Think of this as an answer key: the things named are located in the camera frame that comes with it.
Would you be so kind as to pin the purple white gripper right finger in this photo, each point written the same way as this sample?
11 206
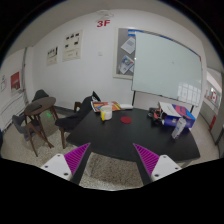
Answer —
156 166

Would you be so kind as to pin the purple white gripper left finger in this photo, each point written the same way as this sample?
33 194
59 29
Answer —
69 166

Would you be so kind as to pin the clear plastic water bottle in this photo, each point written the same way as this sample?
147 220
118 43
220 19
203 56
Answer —
179 128

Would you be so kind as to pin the dark chair at table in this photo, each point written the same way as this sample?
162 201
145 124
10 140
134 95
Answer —
67 124

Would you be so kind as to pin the black dining table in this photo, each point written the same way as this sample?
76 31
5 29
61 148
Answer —
115 139

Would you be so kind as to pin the black red gadget on table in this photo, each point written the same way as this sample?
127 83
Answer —
155 113

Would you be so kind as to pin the grey wooden chair front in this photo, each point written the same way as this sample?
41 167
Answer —
29 129

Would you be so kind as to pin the red round coaster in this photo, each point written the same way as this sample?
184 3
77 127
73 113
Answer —
126 120

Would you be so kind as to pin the blue box with papers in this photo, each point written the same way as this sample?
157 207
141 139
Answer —
172 113

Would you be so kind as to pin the small round brown table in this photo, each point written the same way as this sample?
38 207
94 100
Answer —
37 107

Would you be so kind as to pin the colourful book on table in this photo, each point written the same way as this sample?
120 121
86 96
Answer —
97 105

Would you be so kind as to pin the grey chair behind table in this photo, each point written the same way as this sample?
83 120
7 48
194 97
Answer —
40 94

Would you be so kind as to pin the large white whiteboard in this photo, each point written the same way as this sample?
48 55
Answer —
166 68

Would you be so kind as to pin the grey pin board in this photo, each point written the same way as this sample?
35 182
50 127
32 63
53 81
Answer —
124 53

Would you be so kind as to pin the white mug yellow handle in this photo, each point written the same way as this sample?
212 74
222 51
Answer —
106 113

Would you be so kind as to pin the red wall notice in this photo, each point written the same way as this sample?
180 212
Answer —
15 82

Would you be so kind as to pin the small white wall poster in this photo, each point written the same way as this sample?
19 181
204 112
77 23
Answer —
52 56

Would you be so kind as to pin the large white wall poster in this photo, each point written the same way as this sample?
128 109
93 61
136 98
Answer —
72 46

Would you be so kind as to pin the red 3F wall sign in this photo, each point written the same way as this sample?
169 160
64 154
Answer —
103 23

